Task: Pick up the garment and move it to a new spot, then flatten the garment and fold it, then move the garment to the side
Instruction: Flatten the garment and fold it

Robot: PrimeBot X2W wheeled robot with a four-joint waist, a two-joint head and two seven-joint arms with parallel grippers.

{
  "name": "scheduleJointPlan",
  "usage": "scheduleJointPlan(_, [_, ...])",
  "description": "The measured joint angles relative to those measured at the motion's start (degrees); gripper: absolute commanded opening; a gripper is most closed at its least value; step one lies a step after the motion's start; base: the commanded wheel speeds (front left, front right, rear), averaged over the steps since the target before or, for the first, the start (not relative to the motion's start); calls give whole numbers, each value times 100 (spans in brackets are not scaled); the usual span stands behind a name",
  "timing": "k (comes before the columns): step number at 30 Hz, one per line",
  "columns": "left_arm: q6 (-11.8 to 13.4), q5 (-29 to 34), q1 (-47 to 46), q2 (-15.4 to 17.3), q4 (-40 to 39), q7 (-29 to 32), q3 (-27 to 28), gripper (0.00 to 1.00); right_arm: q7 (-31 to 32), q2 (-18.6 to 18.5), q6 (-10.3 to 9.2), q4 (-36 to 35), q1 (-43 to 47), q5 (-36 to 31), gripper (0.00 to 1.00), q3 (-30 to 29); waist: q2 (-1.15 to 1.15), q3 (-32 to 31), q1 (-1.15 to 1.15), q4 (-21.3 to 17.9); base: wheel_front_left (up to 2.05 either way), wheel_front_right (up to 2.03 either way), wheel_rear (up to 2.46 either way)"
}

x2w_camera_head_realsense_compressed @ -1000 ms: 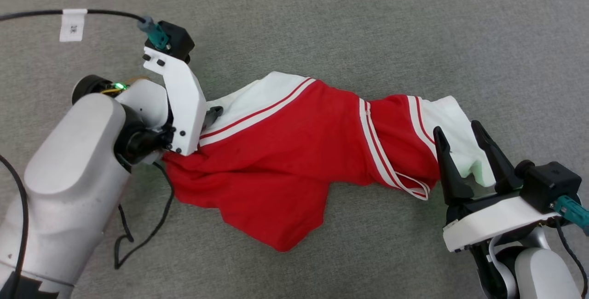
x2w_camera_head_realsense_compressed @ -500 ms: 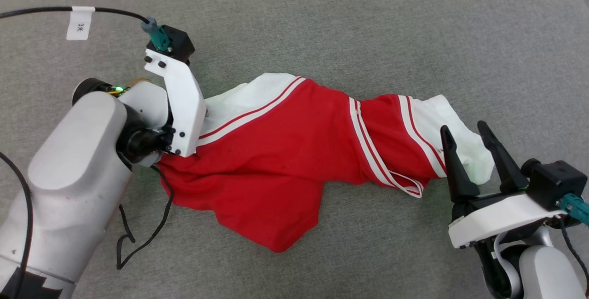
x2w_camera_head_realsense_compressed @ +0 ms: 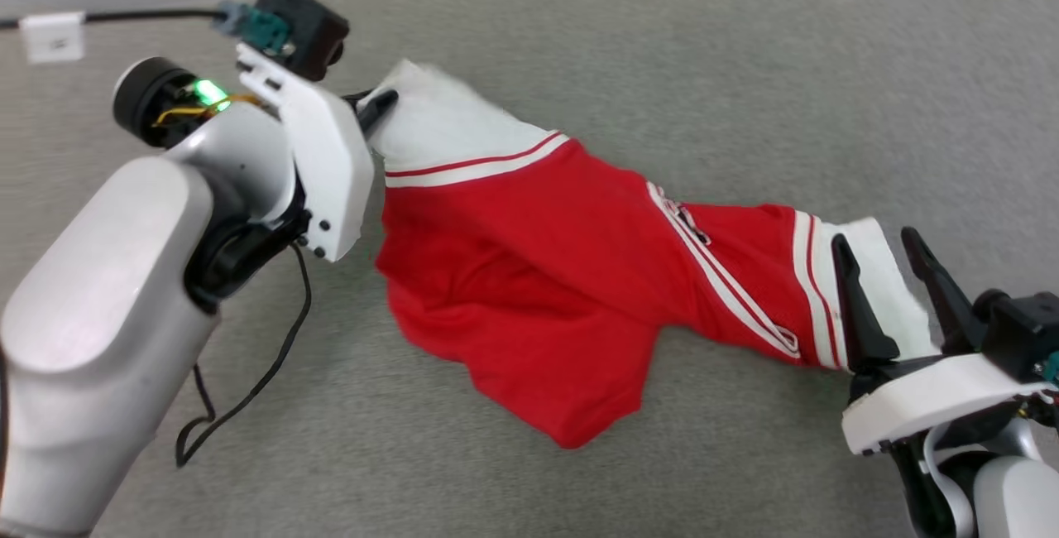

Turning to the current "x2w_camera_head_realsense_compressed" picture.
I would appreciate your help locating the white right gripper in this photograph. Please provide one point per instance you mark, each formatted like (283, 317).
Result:
(927, 401)

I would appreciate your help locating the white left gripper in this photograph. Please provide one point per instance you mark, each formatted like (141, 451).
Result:
(331, 174)

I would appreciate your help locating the red and white t-shirt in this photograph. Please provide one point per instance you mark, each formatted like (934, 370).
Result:
(538, 273)

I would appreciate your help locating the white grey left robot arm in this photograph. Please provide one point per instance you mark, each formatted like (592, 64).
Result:
(99, 314)

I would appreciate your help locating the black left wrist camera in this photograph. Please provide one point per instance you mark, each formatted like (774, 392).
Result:
(306, 25)

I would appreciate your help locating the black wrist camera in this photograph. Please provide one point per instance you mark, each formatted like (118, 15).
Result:
(306, 25)
(1022, 331)

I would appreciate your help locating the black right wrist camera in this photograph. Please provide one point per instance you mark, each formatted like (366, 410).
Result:
(1022, 331)

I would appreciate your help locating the teal left camera connector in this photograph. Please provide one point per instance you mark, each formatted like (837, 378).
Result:
(256, 26)

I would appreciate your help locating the teal camera connector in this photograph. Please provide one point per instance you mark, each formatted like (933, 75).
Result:
(1052, 367)
(256, 26)

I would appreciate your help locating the teal right camera connector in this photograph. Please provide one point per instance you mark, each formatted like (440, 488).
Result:
(1052, 367)

